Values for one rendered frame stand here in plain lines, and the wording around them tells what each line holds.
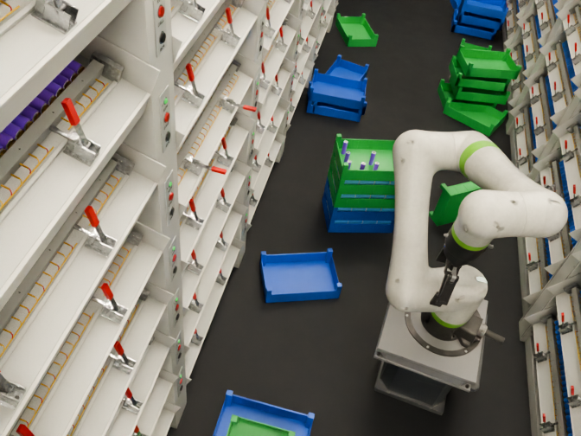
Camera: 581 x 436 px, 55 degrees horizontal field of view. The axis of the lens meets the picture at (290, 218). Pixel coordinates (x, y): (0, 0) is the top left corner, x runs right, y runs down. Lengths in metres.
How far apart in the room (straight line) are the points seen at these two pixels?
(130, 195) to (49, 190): 0.28
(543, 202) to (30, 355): 1.02
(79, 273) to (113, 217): 0.12
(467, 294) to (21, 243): 1.27
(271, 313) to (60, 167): 1.53
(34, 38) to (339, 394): 1.67
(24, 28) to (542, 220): 1.04
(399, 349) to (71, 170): 1.27
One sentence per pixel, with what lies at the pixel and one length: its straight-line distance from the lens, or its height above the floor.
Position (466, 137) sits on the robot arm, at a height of 0.91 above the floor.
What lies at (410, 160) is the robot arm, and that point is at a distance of 1.61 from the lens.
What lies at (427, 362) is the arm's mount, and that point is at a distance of 1.83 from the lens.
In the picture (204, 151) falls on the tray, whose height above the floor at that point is 0.92.
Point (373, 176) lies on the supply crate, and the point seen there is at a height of 0.34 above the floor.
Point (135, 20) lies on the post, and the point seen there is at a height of 1.42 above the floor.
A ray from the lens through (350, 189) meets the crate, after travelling 2.35.
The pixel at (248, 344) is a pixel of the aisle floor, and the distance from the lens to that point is 2.14.
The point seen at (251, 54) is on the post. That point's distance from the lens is 1.68.
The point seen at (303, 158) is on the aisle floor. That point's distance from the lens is 2.87.
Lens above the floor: 1.84
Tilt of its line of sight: 46 degrees down
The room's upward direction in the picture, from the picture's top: 10 degrees clockwise
